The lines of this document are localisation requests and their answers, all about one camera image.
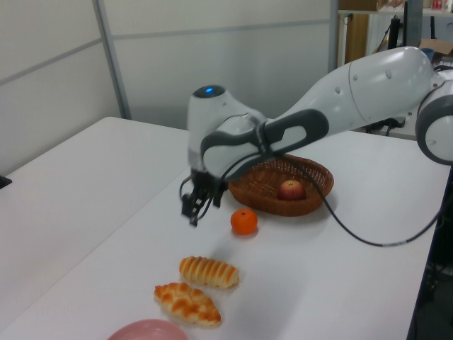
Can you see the brown woven basket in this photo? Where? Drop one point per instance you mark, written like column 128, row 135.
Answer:
column 301, row 207

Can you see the grey partition post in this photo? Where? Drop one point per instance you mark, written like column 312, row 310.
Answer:
column 113, row 63
column 334, row 35

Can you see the blue cup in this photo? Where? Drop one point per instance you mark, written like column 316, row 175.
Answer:
column 428, row 53

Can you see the black monitor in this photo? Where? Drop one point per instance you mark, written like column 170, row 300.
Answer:
column 412, row 25

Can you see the ridged toy bread roll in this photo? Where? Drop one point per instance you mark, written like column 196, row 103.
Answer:
column 209, row 272

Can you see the red and white box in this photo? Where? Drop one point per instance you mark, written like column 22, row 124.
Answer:
column 439, row 4

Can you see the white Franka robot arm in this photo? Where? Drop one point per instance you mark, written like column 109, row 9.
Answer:
column 371, row 88

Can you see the closed cardboard box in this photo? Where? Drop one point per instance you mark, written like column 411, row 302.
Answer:
column 357, row 4

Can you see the open cardboard box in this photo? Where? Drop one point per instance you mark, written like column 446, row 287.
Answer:
column 440, row 46

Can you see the white shelf board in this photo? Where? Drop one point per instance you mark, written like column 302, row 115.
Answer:
column 375, row 12

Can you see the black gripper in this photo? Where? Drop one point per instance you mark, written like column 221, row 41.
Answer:
column 203, row 184

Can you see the braided toy bread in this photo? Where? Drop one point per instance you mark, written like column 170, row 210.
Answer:
column 187, row 304

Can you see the wooden panel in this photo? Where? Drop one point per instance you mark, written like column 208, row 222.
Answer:
column 355, row 39

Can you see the toy orange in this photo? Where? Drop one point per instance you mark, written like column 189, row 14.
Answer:
column 244, row 222

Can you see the red toy apple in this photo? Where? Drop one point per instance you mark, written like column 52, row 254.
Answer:
column 291, row 191

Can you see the pink plate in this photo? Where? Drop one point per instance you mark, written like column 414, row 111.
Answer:
column 148, row 331

